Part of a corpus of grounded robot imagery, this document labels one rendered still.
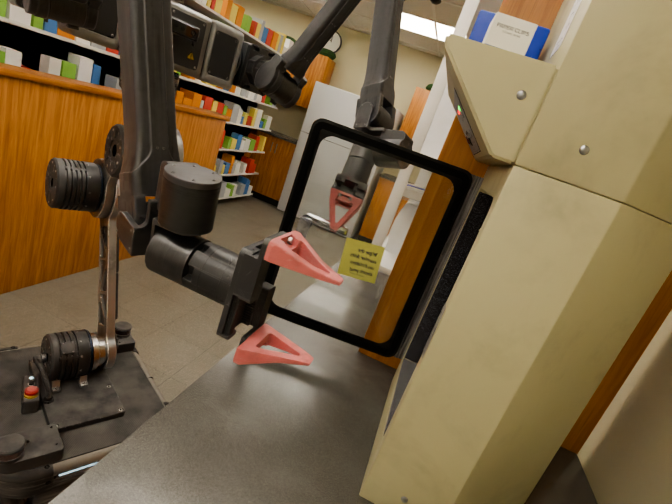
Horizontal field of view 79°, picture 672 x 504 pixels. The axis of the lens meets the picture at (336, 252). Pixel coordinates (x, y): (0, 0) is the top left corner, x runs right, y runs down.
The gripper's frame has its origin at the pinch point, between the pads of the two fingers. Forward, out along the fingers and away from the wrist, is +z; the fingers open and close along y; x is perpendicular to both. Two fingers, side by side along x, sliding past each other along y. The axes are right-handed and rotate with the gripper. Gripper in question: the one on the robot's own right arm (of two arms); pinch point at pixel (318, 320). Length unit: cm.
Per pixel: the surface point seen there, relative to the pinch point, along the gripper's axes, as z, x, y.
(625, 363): 51, 46, -4
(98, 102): -182, 154, -15
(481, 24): 2.2, 28.3, 38.1
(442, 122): -5, 151, 33
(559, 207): 17.9, 8.8, 18.8
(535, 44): 10.1, 28.3, 37.6
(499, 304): 17.1, 8.7, 6.8
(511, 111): 9.6, 8.9, 25.9
